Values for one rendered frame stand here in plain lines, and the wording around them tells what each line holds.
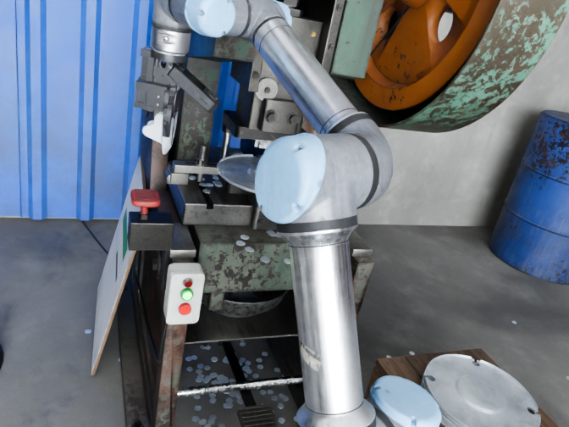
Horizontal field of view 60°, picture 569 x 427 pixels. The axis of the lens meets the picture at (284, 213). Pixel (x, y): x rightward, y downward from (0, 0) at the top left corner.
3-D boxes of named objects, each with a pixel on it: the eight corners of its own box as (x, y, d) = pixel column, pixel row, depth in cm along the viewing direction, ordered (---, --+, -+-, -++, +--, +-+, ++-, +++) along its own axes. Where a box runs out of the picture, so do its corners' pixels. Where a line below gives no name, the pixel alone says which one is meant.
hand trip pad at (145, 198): (157, 232, 111) (161, 201, 108) (129, 232, 109) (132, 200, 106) (154, 218, 117) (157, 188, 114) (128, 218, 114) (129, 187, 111)
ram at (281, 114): (306, 138, 128) (333, 18, 117) (251, 133, 123) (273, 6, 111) (284, 119, 143) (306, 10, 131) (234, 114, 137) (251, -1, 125)
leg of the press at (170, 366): (172, 461, 137) (215, 152, 101) (129, 468, 133) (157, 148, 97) (141, 278, 214) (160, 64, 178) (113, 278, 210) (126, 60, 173)
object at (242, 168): (231, 196, 113) (232, 193, 112) (207, 153, 137) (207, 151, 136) (344, 202, 123) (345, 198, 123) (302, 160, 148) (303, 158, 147)
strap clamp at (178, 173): (228, 186, 138) (233, 151, 134) (166, 184, 132) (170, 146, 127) (223, 178, 143) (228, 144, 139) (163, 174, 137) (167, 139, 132)
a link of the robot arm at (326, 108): (437, 169, 76) (284, -16, 97) (393, 174, 69) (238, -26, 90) (394, 215, 84) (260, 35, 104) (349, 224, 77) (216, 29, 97)
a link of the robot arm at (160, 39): (194, 30, 100) (186, 36, 92) (191, 54, 102) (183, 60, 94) (157, 22, 99) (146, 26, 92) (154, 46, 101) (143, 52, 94)
